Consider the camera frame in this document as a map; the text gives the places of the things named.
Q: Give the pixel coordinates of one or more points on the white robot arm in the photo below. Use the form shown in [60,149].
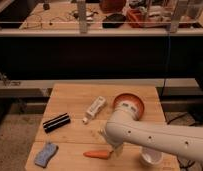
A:
[122,126]

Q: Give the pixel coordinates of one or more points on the black tray on bench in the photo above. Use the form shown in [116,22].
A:
[114,20]

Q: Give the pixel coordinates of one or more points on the orange bowl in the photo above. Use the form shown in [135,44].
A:
[135,101]

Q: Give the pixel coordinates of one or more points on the blue sponge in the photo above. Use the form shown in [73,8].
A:
[43,157]

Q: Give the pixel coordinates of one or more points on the orange pepper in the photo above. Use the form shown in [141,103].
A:
[101,154]

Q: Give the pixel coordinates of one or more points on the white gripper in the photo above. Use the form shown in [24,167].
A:
[117,151]

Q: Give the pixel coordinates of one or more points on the grey metal post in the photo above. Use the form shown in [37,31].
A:
[81,6]

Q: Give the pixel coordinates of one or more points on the white cup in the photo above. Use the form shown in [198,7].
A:
[150,157]

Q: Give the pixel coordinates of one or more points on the black ribbed box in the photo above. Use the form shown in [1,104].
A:
[56,122]

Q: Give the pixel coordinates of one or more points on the white tube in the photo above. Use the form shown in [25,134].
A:
[96,106]

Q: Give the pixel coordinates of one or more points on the red container on bench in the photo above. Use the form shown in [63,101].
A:
[136,20]

